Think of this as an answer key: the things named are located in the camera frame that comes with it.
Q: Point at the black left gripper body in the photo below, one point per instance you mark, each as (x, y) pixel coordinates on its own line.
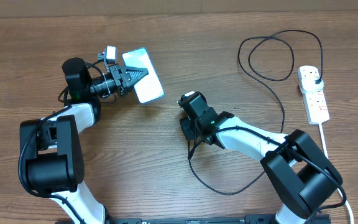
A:
(109, 86)

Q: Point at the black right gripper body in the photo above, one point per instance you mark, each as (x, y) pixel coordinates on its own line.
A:
(191, 129)

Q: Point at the blue Samsung Galaxy smartphone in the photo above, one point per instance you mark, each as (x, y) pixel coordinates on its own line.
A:
(149, 88)

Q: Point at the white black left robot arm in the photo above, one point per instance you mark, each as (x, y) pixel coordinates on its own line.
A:
(51, 161)

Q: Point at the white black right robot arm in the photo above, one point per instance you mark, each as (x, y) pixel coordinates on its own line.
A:
(302, 176)

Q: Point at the white charger plug adapter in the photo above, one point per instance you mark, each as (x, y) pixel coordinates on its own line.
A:
(309, 85)

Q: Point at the white power extension strip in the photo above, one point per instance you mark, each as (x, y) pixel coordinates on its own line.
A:
(315, 102)

